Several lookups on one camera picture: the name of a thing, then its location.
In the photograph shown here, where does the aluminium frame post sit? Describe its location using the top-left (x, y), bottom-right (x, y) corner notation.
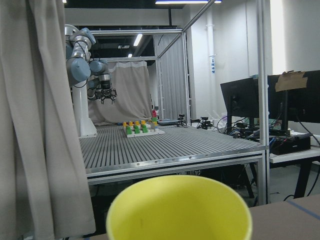
top-left (256, 0), bottom-right (270, 206)

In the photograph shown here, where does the yellow plastic cup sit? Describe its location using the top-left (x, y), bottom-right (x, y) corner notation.
top-left (106, 175), bottom-right (253, 240)

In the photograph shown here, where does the white block tray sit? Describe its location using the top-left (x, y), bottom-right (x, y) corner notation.
top-left (122, 108), bottom-right (165, 139)

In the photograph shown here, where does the grey curtain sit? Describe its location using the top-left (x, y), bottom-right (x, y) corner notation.
top-left (0, 0), bottom-right (96, 240)

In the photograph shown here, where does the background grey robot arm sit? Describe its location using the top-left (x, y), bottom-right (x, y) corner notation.
top-left (64, 24), bottom-right (117, 104)

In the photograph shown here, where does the black computer monitor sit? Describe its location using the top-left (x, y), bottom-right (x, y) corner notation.
top-left (220, 77), bottom-right (259, 127)

